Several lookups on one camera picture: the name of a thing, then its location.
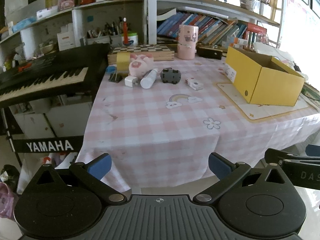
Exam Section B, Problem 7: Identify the small white red box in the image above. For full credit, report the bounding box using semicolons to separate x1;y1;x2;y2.
185;77;203;90

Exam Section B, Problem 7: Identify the white charger plug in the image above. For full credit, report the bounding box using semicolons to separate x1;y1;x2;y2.
124;76;138;88

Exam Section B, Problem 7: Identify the white spray bottle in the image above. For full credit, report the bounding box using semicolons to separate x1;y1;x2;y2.
140;68;158;89

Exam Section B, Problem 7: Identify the toy truck car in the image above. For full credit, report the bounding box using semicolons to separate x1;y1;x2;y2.
160;68;181;85

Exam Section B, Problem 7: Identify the yellow tape roll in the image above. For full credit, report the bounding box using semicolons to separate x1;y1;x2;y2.
116;52;131;73

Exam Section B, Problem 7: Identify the pink plush pig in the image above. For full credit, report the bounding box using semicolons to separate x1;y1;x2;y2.
129;53;154;79

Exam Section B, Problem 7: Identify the keyboard stand Yamaha banner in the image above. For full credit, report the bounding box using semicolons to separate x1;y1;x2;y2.
13;136;84;153

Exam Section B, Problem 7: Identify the white beige desk mat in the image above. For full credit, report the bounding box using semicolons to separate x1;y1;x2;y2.
215;82;311;122

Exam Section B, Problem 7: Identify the yellow cardboard box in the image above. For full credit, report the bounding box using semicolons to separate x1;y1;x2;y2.
225;47;305;107

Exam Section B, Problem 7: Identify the black binder clip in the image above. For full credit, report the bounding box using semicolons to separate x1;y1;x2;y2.
108;72;123;83

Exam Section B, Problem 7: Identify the black Yamaha keyboard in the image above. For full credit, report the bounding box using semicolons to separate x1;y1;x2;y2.
1;43;111;108

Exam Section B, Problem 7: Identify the blue binder clip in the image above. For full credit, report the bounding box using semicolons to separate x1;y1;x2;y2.
106;66;117;74

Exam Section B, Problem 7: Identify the dark brown wooden box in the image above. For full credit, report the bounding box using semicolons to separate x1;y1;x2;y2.
196;44;223;60

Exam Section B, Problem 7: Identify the row of books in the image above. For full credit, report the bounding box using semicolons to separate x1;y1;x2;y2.
157;11;268;48

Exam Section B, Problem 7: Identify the grey pen holder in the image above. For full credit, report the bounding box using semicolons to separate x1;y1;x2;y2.
110;35;123;47

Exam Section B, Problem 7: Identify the wooden chessboard box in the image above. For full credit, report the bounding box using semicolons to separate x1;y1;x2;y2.
108;44;175;64

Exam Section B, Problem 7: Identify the pink cylindrical container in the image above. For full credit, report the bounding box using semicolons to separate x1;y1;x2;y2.
177;24;199;60

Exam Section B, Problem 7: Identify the white green lidded jar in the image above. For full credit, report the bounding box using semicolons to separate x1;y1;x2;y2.
127;31;138;46

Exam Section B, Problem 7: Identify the white bookshelf unit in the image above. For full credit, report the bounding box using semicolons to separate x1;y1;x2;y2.
1;0;280;63

